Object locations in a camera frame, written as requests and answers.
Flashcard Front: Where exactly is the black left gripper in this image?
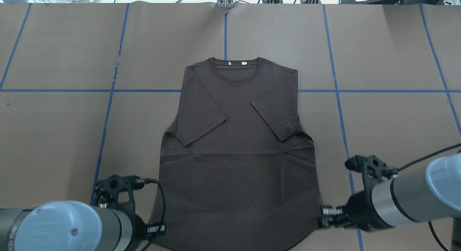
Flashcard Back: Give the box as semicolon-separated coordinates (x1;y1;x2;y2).
130;214;166;244

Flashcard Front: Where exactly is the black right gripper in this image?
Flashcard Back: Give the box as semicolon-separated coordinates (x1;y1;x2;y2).
318;192;382;232

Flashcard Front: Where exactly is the dark brown t-shirt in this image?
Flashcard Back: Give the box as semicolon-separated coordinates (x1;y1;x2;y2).
154;58;322;251

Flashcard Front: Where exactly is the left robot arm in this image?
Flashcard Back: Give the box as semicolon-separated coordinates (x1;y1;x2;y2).
1;201;166;251

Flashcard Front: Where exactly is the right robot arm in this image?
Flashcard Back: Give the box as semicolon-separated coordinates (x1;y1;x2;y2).
318;153;461;232

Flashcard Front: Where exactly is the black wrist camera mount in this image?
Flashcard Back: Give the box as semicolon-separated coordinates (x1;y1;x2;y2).
91;175;144;210
344;155;398;190

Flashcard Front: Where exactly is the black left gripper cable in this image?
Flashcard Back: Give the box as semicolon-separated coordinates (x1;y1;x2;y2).
135;177;167;251

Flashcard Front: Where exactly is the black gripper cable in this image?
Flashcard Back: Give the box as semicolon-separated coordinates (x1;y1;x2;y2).
135;177;167;251
396;143;461;251

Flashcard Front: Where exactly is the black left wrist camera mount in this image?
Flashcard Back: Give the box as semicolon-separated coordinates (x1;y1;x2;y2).
91;175;144;210

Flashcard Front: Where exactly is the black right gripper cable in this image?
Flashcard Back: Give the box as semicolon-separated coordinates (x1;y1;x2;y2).
396;143;461;251

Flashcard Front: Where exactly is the grey aluminium frame post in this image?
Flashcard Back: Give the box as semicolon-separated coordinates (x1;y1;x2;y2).
217;0;235;8

